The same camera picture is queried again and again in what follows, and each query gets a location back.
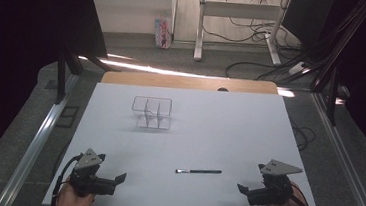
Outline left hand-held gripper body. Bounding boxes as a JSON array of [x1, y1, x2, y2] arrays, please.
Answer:
[[68, 147, 121, 199]]

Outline colourful printed box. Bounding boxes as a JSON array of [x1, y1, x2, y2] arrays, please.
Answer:
[[152, 17, 174, 51]]

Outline white power strip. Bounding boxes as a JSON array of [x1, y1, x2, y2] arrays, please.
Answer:
[[287, 60, 308, 78]]

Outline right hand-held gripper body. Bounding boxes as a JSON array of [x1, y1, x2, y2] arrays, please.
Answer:
[[245, 157, 305, 206]]

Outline black floor plate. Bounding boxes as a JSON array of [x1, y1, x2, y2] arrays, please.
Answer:
[[55, 104, 80, 130]]

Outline person's left hand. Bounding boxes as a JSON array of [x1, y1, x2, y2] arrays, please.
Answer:
[[56, 177, 98, 206]]

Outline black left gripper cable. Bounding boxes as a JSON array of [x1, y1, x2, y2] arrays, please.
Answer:
[[50, 153, 83, 206]]

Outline white metal desk frame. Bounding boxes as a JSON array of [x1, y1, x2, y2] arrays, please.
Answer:
[[193, 0, 293, 70]]

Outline white table cover board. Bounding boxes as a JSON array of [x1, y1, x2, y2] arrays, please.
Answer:
[[42, 75, 334, 206]]

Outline black floor cables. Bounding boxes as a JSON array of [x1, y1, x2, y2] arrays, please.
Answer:
[[197, 13, 312, 86]]

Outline black pen with silver tip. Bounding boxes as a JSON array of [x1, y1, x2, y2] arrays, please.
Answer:
[[175, 166, 223, 179]]

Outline thin black looped cable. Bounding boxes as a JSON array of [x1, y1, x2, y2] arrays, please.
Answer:
[[287, 118, 318, 153]]

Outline black metal stand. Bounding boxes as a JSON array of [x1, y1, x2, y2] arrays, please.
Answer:
[[307, 60, 344, 127], [53, 50, 86, 107]]

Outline aluminium rail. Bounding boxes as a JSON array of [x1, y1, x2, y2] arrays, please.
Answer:
[[302, 91, 366, 206], [0, 67, 81, 206]]

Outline clear plastic divided organizer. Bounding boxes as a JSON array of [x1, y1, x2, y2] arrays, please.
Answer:
[[130, 95, 174, 131]]

